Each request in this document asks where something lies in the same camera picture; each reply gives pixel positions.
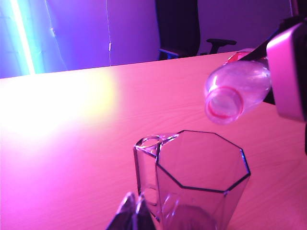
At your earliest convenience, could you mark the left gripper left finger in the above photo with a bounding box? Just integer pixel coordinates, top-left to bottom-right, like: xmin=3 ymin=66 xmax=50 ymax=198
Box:
xmin=105 ymin=191 xmax=157 ymax=230

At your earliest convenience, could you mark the finger of the right gripper with light pad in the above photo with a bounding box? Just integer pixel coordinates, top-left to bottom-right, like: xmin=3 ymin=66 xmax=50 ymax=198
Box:
xmin=266 ymin=21 xmax=307 ymax=123

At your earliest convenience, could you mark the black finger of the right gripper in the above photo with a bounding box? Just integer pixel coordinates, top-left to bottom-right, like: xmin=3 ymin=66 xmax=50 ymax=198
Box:
xmin=239 ymin=41 xmax=270 ymax=62

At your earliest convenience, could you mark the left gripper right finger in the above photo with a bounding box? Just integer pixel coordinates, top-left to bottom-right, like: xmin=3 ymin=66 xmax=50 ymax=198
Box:
xmin=167 ymin=203 xmax=217 ymax=230

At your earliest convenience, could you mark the clear red-label water bottle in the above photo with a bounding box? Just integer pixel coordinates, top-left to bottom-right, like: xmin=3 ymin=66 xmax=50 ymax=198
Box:
xmin=204 ymin=47 xmax=273 ymax=126

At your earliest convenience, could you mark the clear faceted glass mug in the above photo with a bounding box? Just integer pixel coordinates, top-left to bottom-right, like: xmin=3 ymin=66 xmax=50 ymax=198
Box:
xmin=133 ymin=130 xmax=251 ymax=230

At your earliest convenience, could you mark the black office chair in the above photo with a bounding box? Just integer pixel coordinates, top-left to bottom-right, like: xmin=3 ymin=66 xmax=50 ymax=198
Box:
xmin=154 ymin=0 xmax=237 ymax=61

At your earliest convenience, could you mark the thin white hanging cable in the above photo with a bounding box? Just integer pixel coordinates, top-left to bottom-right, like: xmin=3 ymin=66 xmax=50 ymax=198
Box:
xmin=105 ymin=0 xmax=113 ymax=67

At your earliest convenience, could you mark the thin looped hanging cable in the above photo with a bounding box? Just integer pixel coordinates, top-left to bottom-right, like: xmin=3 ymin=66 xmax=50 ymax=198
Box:
xmin=45 ymin=0 xmax=66 ymax=70

